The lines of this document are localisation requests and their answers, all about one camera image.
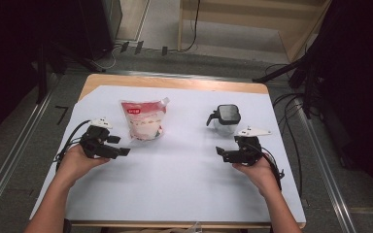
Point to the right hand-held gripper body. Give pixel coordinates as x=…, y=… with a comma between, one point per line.
x=246, y=153

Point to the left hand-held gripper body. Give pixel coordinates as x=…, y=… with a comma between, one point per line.
x=97, y=145

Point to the clear jar with black lid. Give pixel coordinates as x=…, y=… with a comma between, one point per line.
x=228, y=115

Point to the person's right hand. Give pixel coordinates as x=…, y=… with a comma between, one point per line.
x=260, y=176

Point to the person's left hand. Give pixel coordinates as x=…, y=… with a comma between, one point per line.
x=74, y=165

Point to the black metal stand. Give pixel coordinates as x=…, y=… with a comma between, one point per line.
x=41, y=74
x=278, y=73

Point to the clear plastic piece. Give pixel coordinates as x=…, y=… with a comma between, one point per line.
x=196, y=227

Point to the wooden table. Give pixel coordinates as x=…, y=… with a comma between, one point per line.
x=175, y=83

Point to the black cabinet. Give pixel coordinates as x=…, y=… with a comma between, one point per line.
x=97, y=26

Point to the dark curtain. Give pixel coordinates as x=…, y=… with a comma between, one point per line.
x=6, y=48
x=362, y=81

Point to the metal floor rail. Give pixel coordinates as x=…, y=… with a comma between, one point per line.
x=16, y=150
x=181, y=76
x=332, y=187

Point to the light wooden shelf frame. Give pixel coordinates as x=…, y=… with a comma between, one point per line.
x=239, y=16

